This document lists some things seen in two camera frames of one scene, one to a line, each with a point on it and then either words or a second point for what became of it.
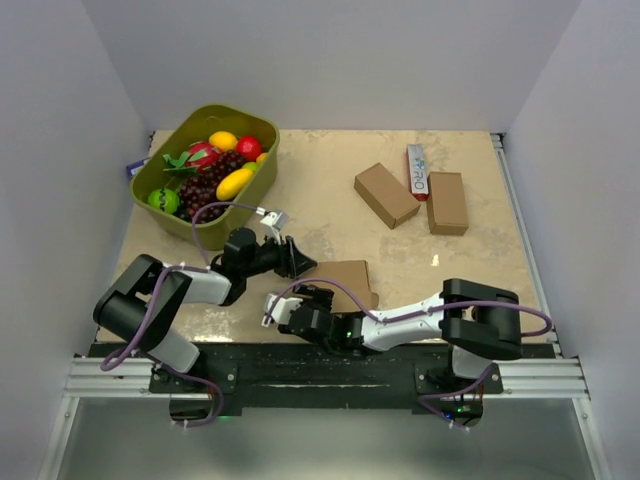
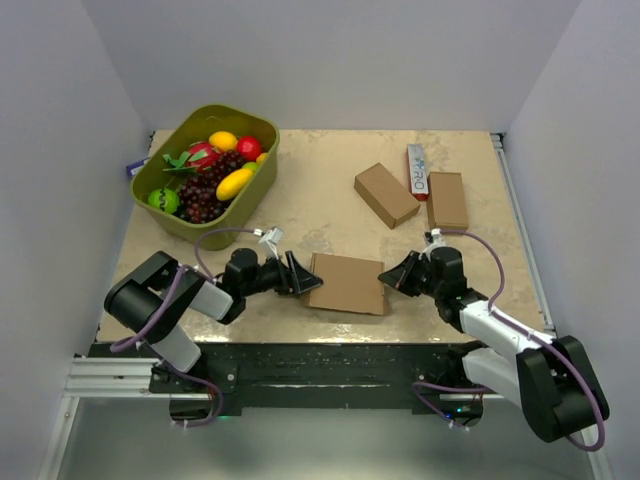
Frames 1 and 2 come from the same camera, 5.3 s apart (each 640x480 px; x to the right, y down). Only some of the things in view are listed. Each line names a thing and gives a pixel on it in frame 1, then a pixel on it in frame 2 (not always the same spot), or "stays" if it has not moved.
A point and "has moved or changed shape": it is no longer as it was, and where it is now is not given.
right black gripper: [320, 297] to [399, 277]
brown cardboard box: [353, 274] has moved or changed shape
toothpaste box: [418, 171] stays
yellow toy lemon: [224, 141] stays
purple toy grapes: [226, 162] stays
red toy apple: [249, 146] stays
